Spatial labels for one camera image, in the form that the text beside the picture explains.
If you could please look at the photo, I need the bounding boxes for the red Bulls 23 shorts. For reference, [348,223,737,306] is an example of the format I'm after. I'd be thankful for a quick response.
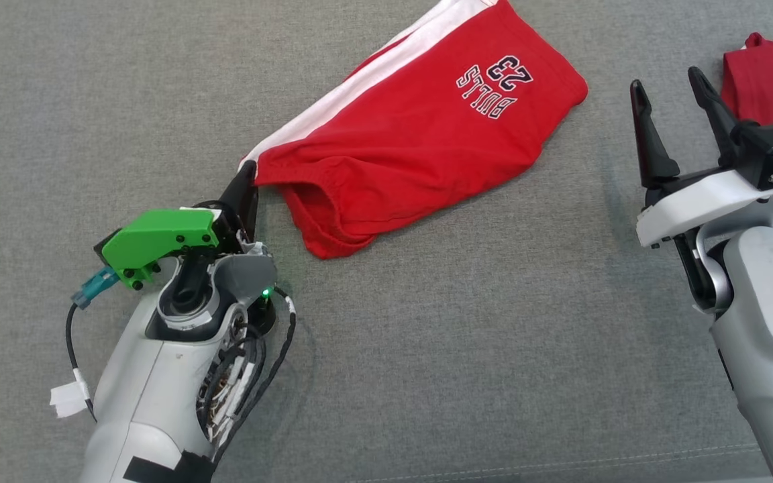
[239,0,589,261]

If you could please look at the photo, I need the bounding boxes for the thin black left camera cable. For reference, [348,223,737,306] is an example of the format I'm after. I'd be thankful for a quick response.
[64,301,100,425]

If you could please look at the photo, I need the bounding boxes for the white tape tag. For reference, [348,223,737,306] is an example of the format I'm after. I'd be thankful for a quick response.
[49,378,93,419]

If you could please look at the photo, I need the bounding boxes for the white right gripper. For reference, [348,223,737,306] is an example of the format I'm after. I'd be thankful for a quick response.
[630,65,773,250]

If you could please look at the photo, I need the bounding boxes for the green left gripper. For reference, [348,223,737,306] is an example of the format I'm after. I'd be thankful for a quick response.
[101,161,260,291]

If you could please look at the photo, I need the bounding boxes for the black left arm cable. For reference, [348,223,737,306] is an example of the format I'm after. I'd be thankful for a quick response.
[212,286,297,467]

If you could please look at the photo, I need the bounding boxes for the teal left camera connector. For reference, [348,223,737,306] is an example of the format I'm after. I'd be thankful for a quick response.
[70,266,121,310]

